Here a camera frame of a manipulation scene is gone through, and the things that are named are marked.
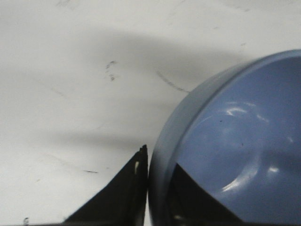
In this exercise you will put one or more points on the blue bowl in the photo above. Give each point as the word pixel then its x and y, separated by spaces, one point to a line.
pixel 238 136

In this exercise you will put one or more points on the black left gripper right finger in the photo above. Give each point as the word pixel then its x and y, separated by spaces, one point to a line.
pixel 190 205

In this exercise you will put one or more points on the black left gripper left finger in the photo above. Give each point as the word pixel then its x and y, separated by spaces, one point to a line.
pixel 122 202

